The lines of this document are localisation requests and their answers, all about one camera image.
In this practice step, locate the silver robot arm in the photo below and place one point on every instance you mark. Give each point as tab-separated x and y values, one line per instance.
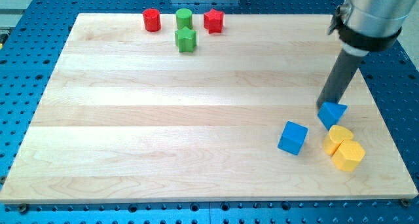
369	25

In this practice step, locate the green star block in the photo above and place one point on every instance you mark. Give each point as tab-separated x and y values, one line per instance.
185	39

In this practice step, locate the red star block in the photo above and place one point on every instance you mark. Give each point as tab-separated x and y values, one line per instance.
213	21

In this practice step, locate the blue triangle block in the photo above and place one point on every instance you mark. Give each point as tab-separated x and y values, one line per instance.
330	113

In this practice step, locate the light wooden board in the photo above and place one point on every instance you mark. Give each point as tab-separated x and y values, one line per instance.
126	117

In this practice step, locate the blue cube block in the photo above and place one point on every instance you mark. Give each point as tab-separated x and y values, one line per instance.
292	138

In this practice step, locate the green cylinder block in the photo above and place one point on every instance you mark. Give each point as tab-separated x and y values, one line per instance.
184	18

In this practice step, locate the red cylinder block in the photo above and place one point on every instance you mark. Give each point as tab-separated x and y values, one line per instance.
151	20

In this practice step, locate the yellow heart block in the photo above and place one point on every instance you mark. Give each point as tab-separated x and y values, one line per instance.
335	136

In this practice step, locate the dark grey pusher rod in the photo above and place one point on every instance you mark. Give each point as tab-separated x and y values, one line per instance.
340	76

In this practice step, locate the yellow hexagon block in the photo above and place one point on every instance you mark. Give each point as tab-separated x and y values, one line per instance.
348	155

